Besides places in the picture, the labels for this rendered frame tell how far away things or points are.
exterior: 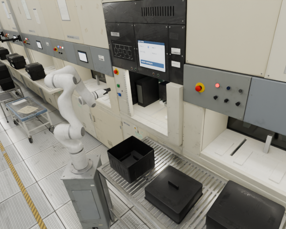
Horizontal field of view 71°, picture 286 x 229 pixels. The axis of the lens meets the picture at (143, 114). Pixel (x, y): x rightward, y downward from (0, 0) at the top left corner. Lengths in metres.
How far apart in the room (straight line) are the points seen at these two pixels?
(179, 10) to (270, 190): 1.26
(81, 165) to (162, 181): 0.70
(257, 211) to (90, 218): 1.49
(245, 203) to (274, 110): 0.50
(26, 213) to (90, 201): 1.02
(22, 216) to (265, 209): 2.38
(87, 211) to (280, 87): 1.79
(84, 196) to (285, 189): 1.49
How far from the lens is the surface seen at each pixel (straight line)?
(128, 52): 1.82
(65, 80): 1.48
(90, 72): 3.52
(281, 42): 1.15
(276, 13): 1.15
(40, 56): 4.76
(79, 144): 1.68
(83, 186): 1.84
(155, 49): 1.56
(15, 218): 2.83
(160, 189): 1.42
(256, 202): 1.27
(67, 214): 2.57
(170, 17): 1.44
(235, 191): 1.28
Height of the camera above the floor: 1.97
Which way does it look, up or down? 31 degrees down
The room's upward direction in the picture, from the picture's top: 6 degrees counter-clockwise
